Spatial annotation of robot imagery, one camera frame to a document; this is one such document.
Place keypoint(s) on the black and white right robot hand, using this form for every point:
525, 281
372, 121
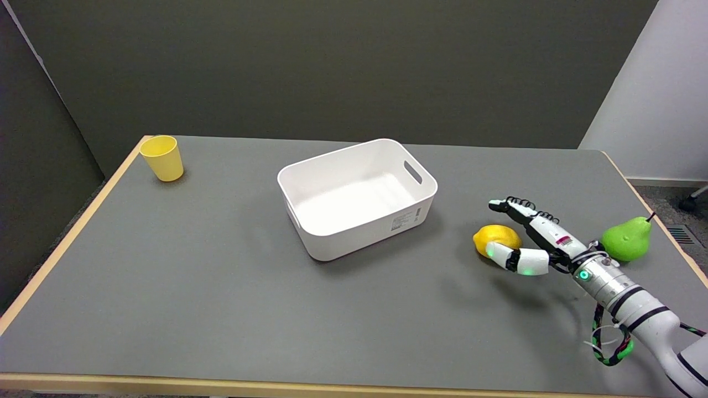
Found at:
539, 240

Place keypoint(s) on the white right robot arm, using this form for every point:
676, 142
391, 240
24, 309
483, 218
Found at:
641, 309

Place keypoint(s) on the yellow lemon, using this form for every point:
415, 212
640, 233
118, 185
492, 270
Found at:
495, 235

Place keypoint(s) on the green pear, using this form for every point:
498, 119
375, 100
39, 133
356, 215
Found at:
626, 239

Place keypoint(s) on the floor vent grille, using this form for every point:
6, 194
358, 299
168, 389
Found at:
681, 235

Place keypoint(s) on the black chair caster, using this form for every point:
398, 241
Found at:
691, 202

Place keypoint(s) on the white plastic storage bin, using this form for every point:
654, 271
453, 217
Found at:
357, 197

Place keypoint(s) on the yellow plastic cup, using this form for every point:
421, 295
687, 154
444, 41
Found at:
162, 158

